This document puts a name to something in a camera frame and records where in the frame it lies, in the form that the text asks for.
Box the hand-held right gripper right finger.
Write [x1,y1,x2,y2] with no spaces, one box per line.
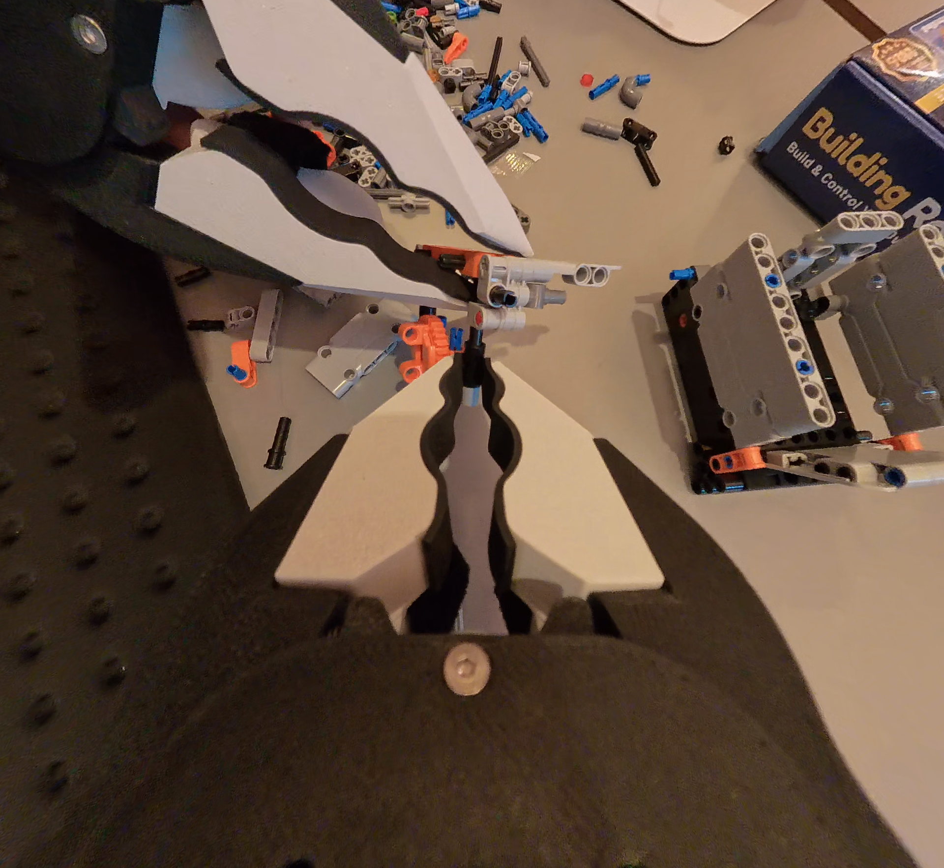
[475,357,665,630]

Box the light grey panel piece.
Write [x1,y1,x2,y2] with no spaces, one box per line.
[307,311,407,400]

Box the small orange grey subassembly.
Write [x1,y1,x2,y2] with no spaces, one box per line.
[418,246,623,312]

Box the grey black robot model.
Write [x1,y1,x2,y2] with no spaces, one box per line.
[661,209,944,496]

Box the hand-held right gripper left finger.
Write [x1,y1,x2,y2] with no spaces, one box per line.
[276,357,470,630]

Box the grey straight beam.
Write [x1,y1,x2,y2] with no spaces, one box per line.
[248,290,289,363]

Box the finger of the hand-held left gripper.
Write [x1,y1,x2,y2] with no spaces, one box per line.
[155,146,470,312]
[197,0,535,257]

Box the blue robot kit box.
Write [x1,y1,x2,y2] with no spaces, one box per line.
[757,6,944,220]

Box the small orange gear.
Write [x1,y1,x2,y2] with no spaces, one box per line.
[399,311,461,375]

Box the black angled axle piece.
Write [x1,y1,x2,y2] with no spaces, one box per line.
[620,116,662,188]

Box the black studded mat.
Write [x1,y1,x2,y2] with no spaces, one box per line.
[0,168,281,868]

